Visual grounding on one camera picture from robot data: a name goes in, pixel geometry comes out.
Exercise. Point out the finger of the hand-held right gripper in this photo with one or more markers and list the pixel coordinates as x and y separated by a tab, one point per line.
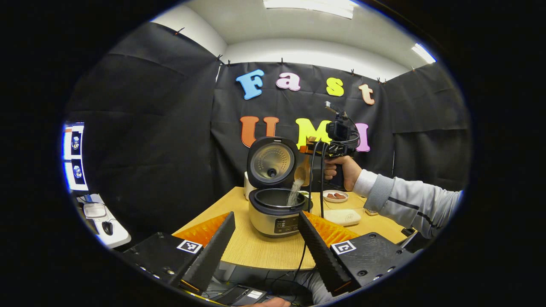
313	147

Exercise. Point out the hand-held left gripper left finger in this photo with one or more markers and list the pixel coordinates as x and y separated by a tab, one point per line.
211	256

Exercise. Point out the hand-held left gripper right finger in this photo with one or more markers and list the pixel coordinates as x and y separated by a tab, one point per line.
322	256

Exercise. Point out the wooden spoon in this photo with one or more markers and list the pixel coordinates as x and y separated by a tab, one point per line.
303	172

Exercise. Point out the white rice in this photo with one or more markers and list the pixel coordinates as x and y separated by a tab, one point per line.
295	192

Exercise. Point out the dark grey rice cooker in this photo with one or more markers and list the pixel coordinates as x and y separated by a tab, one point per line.
268	217

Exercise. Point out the person's grey clothing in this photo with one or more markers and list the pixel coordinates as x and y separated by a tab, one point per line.
318	290

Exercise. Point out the white round plate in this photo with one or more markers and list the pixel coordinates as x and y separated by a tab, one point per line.
337	199

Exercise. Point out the white toaster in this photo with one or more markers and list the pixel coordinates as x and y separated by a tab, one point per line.
246	187

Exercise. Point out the white side desk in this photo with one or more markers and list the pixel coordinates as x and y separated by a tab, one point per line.
119	234

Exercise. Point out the black computer mouse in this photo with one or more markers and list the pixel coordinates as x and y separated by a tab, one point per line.
107	228

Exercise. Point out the small ceiling light panel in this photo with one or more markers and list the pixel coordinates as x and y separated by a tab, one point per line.
423	53

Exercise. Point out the black backdrop cloth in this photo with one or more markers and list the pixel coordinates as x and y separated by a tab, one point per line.
149	149

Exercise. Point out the large ceiling light panel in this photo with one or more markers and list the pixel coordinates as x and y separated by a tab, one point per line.
307	6

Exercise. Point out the computer monitor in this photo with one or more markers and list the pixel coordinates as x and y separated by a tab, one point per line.
76	157

